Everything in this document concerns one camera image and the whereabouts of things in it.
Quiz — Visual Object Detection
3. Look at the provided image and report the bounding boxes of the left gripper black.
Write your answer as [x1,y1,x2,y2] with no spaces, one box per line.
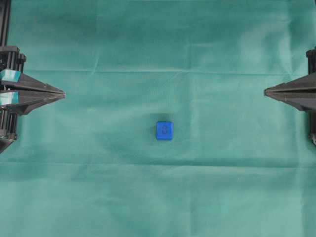
[0,45,66,149]

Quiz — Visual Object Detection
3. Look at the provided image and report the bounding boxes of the blue cube block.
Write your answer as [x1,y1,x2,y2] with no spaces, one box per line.
[156,121,174,141]

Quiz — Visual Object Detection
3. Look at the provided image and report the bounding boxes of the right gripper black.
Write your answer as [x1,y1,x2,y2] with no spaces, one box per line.
[263,46,316,145]

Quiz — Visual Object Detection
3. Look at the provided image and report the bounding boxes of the green table cloth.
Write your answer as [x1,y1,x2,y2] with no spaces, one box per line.
[0,0,316,237]

